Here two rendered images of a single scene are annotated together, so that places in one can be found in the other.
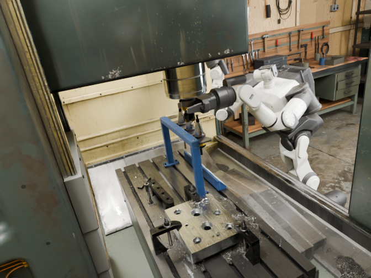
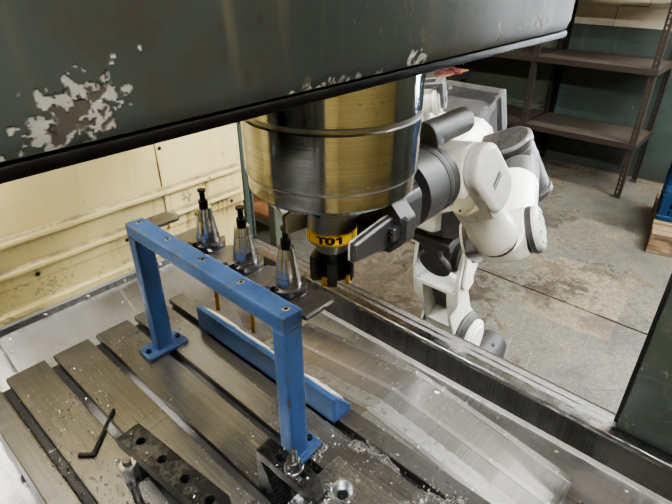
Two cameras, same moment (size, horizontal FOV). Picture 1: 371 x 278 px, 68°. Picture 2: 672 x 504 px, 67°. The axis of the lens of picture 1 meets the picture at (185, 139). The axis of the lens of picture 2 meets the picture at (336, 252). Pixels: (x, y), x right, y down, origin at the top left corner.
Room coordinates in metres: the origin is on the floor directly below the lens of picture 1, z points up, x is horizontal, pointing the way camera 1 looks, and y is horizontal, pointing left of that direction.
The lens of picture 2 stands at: (0.61, 0.18, 1.69)
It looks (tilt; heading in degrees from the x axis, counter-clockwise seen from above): 30 degrees down; 333
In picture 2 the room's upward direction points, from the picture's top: straight up
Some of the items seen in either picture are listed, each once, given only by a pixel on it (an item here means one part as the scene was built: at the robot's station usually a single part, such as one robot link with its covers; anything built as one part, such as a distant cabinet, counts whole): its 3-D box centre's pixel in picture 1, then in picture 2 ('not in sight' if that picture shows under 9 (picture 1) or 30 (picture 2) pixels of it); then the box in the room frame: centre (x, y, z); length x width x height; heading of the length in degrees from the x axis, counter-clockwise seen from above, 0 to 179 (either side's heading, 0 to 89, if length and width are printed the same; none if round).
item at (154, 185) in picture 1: (161, 195); (176, 481); (1.21, 0.17, 0.93); 0.26 x 0.05 x 0.06; 26
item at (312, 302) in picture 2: (204, 139); (312, 302); (1.22, -0.09, 1.21); 0.07 x 0.05 x 0.01; 111
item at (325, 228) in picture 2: (187, 104); (331, 222); (1.02, -0.03, 1.46); 0.05 x 0.05 x 0.03
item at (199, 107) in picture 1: (195, 108); (374, 242); (0.98, -0.05, 1.45); 0.06 x 0.02 x 0.03; 112
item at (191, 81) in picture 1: (184, 78); (331, 119); (1.02, -0.03, 1.56); 0.16 x 0.16 x 0.12
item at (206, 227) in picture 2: (181, 116); (206, 223); (1.47, 0.01, 1.26); 0.04 x 0.04 x 0.07
